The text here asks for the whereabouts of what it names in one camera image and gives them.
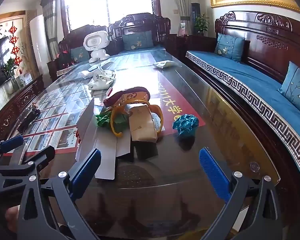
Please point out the white printed paper bag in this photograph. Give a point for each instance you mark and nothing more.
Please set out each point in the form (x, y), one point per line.
(101, 78)

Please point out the bright window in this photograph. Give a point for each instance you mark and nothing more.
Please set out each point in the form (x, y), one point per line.
(107, 2)

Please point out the white plastic wrapper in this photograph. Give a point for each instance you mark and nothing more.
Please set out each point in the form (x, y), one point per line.
(84, 74)

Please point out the green plant in vase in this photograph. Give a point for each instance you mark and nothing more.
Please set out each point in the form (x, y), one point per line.
(8, 67)

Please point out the clear plastic cup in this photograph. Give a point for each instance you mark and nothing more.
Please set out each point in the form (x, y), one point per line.
(75, 106)

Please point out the framed calligraphy wall art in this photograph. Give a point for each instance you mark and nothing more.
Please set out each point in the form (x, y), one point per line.
(2, 27)

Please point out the beige paper packet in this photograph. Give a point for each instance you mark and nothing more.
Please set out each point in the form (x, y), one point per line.
(142, 127)

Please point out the wooden television cabinet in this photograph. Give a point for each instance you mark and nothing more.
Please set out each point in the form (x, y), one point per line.
(12, 105)

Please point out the white standing air conditioner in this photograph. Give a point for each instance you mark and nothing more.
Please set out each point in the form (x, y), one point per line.
(37, 42)

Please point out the white packet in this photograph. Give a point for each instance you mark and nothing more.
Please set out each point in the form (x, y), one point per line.
(165, 64)

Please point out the white robot toy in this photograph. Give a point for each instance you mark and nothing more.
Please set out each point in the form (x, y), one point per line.
(95, 42)

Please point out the small white box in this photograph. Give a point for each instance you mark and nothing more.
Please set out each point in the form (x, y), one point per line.
(25, 78)

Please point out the printed poster under glass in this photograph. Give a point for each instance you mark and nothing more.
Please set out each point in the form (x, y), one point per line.
(52, 120)

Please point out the blue embroidered pillow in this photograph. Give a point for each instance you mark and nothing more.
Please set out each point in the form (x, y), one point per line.
(228, 46)
(137, 41)
(78, 53)
(296, 85)

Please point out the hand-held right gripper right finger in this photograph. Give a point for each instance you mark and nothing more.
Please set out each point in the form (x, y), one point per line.
(213, 173)

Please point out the green paper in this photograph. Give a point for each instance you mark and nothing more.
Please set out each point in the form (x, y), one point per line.
(103, 121)

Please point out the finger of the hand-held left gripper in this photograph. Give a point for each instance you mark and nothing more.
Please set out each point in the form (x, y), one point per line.
(11, 142)
(40, 156)

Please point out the red knot decoration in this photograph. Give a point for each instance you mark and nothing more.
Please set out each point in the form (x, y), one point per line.
(15, 45)

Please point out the grey patterned curtain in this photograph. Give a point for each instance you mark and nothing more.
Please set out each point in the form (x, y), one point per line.
(48, 25)
(181, 0)

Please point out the carved wooden armchair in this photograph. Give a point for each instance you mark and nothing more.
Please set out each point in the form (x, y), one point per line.
(140, 22)
(72, 37)

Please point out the blue sofa seat cushion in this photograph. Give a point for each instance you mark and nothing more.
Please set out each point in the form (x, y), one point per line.
(252, 80)

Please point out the white cardboard sheet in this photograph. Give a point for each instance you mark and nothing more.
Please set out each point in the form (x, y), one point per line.
(100, 150)

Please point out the green potted plant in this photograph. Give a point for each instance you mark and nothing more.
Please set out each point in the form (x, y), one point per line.
(201, 23)

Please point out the carved wooden sofa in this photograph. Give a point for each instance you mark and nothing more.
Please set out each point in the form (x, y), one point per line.
(265, 40)

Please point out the blue paper ball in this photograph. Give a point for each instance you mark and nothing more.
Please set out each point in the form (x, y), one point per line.
(186, 125)

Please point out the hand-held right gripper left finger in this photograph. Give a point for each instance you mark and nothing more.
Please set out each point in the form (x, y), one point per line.
(86, 172)

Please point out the wooden corner side table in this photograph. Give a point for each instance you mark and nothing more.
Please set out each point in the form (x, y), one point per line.
(175, 42)

